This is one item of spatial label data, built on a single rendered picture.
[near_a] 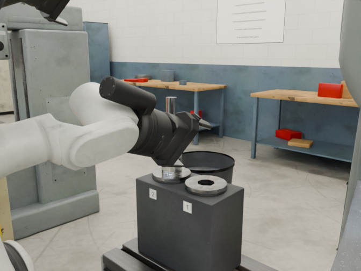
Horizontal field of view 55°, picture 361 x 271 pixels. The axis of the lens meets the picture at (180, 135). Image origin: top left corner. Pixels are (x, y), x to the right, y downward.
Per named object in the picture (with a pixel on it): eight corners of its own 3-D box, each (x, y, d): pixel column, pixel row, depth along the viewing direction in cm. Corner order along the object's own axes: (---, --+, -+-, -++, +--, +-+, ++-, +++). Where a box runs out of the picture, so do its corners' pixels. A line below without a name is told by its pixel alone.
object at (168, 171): (164, 168, 82) (164, 147, 81) (183, 169, 81) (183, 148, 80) (159, 175, 78) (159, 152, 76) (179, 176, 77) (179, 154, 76)
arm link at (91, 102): (138, 165, 59) (86, 157, 50) (109, 128, 65) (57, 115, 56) (176, 112, 56) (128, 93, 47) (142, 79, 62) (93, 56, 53)
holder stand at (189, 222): (209, 291, 69) (211, 199, 65) (137, 250, 84) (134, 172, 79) (241, 264, 78) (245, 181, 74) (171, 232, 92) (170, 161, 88)
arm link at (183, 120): (173, 178, 69) (132, 173, 59) (147, 149, 74) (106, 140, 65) (210, 129, 66) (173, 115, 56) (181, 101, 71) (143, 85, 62)
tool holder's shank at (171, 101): (166, 144, 80) (165, 95, 77) (179, 144, 79) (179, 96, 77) (163, 147, 77) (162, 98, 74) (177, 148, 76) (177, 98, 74)
